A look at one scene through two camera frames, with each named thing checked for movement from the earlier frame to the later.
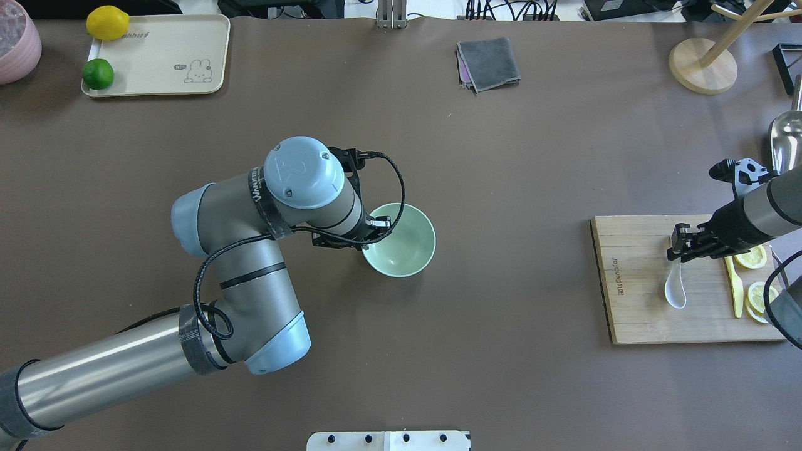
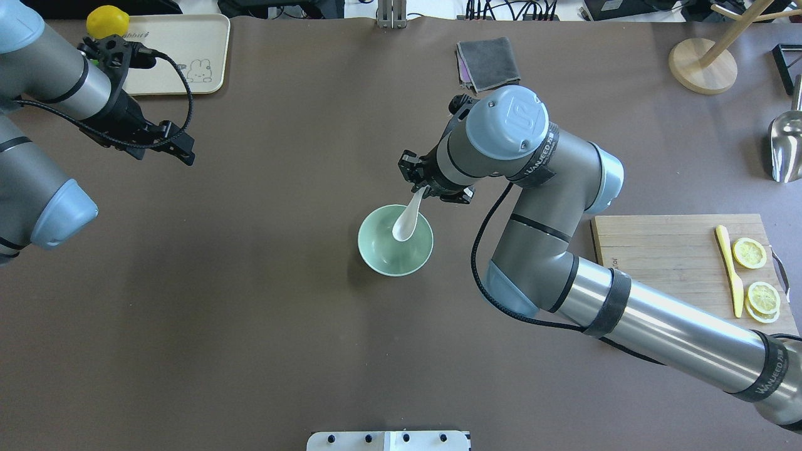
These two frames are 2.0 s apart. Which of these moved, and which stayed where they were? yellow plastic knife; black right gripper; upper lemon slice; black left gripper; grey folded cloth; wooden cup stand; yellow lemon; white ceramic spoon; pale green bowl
Moved: black right gripper; black left gripper; white ceramic spoon
Stayed: pale green bowl; grey folded cloth; wooden cup stand; yellow lemon; upper lemon slice; yellow plastic knife
